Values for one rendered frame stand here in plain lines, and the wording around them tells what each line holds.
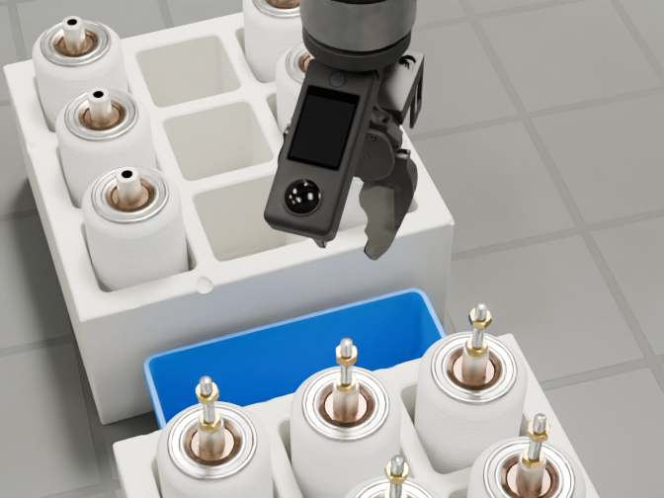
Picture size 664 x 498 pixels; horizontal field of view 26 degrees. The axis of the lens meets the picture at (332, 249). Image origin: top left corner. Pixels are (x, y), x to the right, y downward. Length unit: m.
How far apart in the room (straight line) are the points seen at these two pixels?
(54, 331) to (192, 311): 0.24
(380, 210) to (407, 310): 0.49
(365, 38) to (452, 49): 1.04
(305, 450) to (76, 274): 0.34
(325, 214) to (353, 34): 0.11
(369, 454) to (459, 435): 0.09
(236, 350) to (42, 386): 0.24
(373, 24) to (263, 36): 0.71
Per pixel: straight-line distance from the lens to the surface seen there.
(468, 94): 1.87
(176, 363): 1.45
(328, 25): 0.90
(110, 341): 1.44
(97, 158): 1.46
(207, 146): 1.63
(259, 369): 1.50
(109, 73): 1.56
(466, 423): 1.25
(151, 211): 1.38
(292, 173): 0.92
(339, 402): 1.22
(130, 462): 1.30
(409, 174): 0.98
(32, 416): 1.57
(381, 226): 1.03
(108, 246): 1.40
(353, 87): 0.93
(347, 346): 1.16
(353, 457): 1.22
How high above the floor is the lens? 1.26
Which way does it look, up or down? 49 degrees down
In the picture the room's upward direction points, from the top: straight up
